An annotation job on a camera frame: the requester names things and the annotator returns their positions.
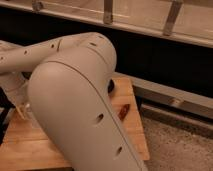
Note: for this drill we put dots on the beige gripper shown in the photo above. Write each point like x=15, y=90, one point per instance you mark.
x=14, y=93

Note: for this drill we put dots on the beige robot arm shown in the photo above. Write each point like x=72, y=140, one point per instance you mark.
x=65, y=81

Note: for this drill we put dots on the red brown small object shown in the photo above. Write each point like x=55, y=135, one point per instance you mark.
x=124, y=111

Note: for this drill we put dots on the black camera tripod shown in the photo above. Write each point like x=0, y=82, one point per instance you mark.
x=4, y=116

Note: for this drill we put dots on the metal window rail frame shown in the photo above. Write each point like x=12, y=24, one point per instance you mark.
x=188, y=21

